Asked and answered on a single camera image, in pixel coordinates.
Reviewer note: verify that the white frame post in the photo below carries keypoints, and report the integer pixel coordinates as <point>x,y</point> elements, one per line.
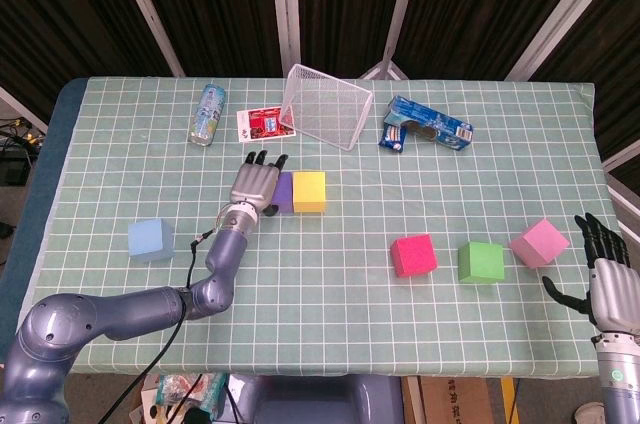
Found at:
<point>145,9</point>
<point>560,14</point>
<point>400,9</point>
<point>285,9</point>

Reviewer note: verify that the green blue drink can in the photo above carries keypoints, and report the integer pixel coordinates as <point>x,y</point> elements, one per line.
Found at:
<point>207,114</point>

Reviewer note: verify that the blue-grey robot torso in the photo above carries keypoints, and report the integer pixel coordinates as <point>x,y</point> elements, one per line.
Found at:
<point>320,399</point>

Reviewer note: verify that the yellow foam block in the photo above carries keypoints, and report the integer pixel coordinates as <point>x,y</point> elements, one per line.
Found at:
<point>309,189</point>

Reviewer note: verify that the purple foam block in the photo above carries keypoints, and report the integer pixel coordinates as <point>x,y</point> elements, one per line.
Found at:
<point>285,189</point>

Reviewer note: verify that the light blue foam block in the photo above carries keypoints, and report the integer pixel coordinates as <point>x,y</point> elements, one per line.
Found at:
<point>147,239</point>

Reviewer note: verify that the green checked tablecloth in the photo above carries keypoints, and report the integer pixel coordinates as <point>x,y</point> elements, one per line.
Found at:
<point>320,294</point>

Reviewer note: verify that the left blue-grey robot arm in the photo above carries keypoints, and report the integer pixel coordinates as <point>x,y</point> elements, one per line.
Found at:
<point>125,309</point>

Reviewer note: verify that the white frame bar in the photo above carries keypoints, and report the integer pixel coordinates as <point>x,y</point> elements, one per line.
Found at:
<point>20,109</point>
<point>622,156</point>
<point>625,204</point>

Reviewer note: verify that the green snack bag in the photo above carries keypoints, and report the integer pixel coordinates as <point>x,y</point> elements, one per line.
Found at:
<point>175,389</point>

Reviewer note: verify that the grey shoe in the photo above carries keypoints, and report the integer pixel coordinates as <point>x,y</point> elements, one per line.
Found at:
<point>590,414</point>

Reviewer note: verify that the red white card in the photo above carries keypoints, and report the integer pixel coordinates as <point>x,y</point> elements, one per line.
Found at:
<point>262,124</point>

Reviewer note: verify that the long blue cookie box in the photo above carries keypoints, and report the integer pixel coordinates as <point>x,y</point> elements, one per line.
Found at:
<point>435,121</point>

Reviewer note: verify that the pink foam block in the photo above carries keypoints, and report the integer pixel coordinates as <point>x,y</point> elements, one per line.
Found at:
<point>540,241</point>

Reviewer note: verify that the red foam block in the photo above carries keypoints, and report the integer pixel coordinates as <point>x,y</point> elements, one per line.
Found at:
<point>412,254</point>

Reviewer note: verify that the green foam block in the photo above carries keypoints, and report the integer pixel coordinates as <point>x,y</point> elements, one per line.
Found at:
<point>480,264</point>

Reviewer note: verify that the black device box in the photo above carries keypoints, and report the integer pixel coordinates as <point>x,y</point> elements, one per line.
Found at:
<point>12,171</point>

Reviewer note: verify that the small blue cookie packet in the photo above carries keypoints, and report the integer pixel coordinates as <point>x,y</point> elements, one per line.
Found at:
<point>392,136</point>

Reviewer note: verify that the dark blue table pad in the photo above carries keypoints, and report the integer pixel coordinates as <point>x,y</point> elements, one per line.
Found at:
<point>35,184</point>

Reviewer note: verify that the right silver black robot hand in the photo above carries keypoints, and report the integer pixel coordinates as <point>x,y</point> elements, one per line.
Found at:
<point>615,294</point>

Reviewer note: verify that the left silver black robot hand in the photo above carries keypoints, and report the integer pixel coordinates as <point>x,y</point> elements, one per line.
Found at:
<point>252,184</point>

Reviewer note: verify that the brown cardboard box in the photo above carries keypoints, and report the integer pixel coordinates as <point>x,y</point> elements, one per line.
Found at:
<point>460,399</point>

